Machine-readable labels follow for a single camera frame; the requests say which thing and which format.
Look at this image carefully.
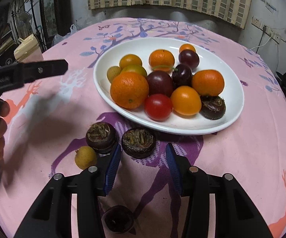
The dark cherry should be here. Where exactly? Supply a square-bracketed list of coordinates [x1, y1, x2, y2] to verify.
[172, 64, 193, 88]
[102, 205, 134, 234]

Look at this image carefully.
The tan longan fruit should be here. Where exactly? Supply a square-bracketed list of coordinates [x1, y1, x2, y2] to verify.
[75, 146, 97, 170]
[106, 66, 122, 83]

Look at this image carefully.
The big orange tangerine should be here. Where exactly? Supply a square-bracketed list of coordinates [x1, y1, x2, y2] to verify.
[110, 72, 149, 110]

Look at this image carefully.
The dark purple plum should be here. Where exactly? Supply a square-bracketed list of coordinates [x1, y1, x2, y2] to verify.
[179, 49, 200, 71]
[146, 70, 174, 97]

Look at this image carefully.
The red cherry tomato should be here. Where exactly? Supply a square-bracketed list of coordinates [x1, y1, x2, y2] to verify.
[144, 94, 173, 121]

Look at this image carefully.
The large orange tangerine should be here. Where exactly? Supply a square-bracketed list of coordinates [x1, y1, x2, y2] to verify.
[191, 69, 225, 96]

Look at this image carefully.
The small orange kumquat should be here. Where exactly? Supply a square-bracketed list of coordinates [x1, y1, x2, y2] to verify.
[179, 44, 196, 53]

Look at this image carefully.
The yellow-green citrus fruit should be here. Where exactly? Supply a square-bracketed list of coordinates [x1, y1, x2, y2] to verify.
[121, 65, 147, 77]

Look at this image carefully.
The cream lid plastic jar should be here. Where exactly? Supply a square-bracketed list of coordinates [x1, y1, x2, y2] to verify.
[14, 34, 43, 63]

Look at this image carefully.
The pink deer tablecloth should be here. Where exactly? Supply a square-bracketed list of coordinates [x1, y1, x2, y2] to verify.
[0, 18, 286, 237]

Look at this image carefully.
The white oval plate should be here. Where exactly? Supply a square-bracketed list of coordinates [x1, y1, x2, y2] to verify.
[94, 37, 244, 135]

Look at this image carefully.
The dark wooden door frame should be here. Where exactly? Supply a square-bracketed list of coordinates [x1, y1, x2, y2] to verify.
[39, 0, 72, 48]

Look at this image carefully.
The wall power strip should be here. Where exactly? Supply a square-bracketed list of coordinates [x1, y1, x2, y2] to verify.
[251, 16, 281, 44]

